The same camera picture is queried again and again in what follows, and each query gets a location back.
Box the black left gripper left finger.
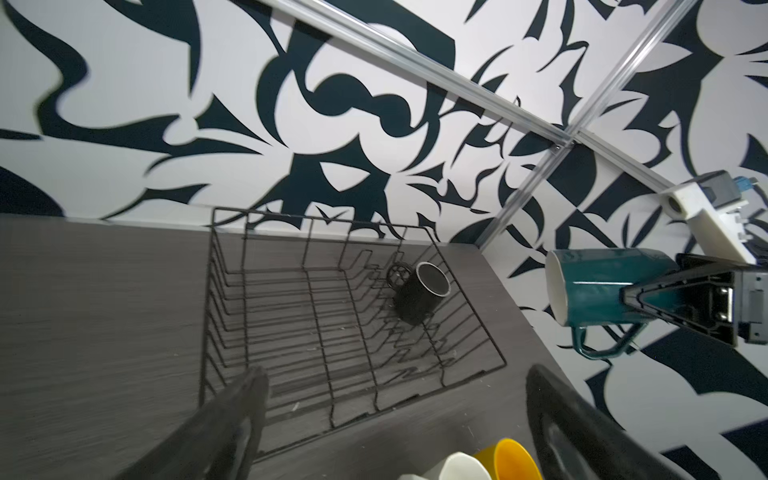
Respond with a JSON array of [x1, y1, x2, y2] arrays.
[[117, 366, 269, 479]]

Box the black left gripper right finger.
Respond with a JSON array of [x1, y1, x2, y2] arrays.
[[526, 364, 680, 479]]

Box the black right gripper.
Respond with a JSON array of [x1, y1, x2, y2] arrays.
[[620, 266, 767, 347]]

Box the green mug cream inside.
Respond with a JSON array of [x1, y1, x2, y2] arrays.
[[545, 248, 678, 360]]

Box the black mug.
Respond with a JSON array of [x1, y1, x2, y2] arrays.
[[386, 261, 451, 326]]

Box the yellow mug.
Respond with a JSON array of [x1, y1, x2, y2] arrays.
[[473, 438, 543, 480]]

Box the cream white cup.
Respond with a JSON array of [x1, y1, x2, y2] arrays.
[[395, 451, 493, 480]]

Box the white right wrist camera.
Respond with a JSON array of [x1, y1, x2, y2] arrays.
[[658, 170, 757, 265]]

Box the black wire dish rack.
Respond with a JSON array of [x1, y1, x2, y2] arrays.
[[197, 207, 507, 460]]

